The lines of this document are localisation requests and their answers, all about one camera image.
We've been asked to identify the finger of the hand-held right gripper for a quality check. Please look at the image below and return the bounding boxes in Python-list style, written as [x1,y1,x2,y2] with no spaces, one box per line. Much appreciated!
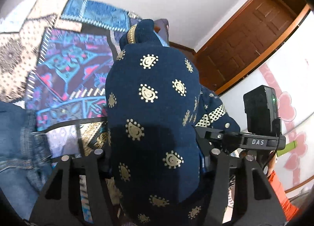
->
[195,125,243,154]

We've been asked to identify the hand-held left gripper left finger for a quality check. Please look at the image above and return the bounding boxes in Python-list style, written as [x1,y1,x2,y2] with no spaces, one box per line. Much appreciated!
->
[29,149,116,226]

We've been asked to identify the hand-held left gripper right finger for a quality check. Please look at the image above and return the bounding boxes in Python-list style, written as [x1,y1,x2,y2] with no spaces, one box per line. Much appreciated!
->
[196,148,287,226]

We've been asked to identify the navy gold-printed garment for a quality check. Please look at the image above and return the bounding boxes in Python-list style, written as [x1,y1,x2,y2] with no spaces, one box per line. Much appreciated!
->
[105,19,241,226]

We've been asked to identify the person's right forearm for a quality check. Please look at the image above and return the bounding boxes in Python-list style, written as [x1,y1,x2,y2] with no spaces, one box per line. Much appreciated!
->
[266,165,300,224]

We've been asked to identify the brown wooden door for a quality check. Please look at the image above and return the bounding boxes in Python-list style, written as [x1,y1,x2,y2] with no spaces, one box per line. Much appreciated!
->
[194,0,313,95]

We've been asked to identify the blue jeans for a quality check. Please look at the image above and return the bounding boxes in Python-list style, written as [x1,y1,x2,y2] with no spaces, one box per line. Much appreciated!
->
[0,101,58,207]

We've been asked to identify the patchwork bedspread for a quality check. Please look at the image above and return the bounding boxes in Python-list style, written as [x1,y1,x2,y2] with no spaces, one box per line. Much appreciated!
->
[0,0,145,226]

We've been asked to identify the grey pillow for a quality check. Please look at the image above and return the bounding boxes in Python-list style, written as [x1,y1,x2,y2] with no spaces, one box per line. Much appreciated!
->
[153,19,170,47]

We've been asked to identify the pink flower wall decal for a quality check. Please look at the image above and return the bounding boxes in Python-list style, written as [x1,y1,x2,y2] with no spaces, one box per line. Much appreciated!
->
[259,64,308,175]

